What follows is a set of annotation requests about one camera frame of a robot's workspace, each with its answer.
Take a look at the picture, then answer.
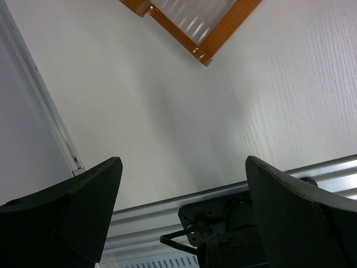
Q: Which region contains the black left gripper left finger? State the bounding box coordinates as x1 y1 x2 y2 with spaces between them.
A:
1 157 123 267

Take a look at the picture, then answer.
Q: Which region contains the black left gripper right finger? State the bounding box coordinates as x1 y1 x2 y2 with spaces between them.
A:
245 156 356 267

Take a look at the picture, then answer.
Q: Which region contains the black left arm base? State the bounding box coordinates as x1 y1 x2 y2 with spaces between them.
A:
178 182 268 267

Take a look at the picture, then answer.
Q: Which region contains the wooden toy shelf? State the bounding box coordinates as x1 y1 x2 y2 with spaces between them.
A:
121 0 262 66

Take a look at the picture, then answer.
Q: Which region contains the aluminium rail frame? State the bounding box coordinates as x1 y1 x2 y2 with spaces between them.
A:
1 1 356 251

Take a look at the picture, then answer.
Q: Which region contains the black cable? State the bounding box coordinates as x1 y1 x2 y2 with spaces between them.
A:
160 230 196 253

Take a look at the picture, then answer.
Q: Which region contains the white slotted cable duct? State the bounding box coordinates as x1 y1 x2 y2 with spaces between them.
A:
113 252 199 268

